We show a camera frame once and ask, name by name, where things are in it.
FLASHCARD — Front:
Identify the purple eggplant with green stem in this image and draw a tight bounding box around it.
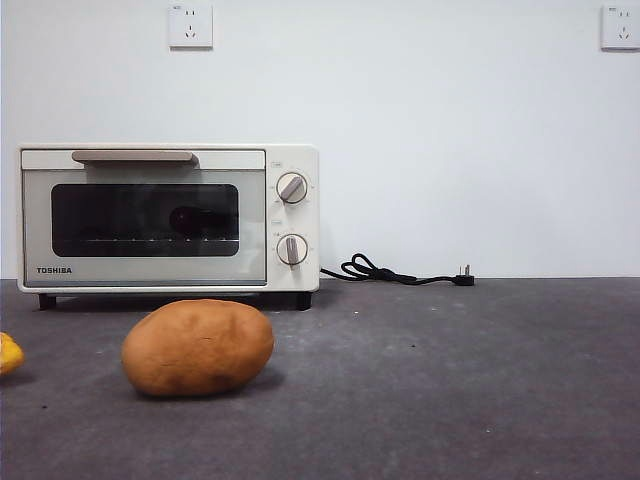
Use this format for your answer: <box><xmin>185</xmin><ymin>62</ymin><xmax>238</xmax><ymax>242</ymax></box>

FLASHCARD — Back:
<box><xmin>168</xmin><ymin>204</ymin><xmax>236</xmax><ymax>234</ymax></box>

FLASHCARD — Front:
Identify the glass oven door with handle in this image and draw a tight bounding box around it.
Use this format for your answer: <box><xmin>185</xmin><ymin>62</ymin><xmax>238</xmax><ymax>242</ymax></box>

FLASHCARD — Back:
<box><xmin>20</xmin><ymin>148</ymin><xmax>267</xmax><ymax>289</ymax></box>

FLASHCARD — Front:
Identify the round timer oven knob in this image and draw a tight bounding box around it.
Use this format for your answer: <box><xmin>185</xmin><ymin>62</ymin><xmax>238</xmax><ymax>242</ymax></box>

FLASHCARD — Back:
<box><xmin>276</xmin><ymin>233</ymin><xmax>309</xmax><ymax>266</ymax></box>

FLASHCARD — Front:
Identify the white Toshiba toaster oven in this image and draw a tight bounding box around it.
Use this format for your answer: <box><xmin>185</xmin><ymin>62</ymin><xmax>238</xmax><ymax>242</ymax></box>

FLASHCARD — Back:
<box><xmin>17</xmin><ymin>144</ymin><xmax>320</xmax><ymax>312</ymax></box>

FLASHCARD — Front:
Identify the round temperature oven knob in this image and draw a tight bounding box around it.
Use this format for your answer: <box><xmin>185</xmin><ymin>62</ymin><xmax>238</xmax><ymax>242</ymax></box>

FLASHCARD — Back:
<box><xmin>275</xmin><ymin>172</ymin><xmax>308</xmax><ymax>205</ymax></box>

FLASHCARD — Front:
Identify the brown potato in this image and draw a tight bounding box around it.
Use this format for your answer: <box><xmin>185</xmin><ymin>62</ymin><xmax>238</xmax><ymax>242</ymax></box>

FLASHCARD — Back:
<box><xmin>121</xmin><ymin>299</ymin><xmax>275</xmax><ymax>398</ymax></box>

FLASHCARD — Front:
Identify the yellow bell pepper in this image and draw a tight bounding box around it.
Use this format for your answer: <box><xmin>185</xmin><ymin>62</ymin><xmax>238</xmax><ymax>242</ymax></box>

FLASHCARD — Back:
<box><xmin>0</xmin><ymin>332</ymin><xmax>25</xmax><ymax>376</ymax></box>

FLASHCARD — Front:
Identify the black power cable with plug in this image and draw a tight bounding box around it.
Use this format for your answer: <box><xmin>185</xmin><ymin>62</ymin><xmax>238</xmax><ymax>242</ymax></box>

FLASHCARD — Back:
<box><xmin>319</xmin><ymin>253</ymin><xmax>476</xmax><ymax>289</ymax></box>

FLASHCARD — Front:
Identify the white wall socket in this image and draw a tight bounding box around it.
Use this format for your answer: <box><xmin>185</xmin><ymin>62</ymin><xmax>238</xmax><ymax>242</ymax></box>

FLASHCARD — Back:
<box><xmin>600</xmin><ymin>4</ymin><xmax>640</xmax><ymax>52</ymax></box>
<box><xmin>168</xmin><ymin>3</ymin><xmax>215</xmax><ymax>51</ymax></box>

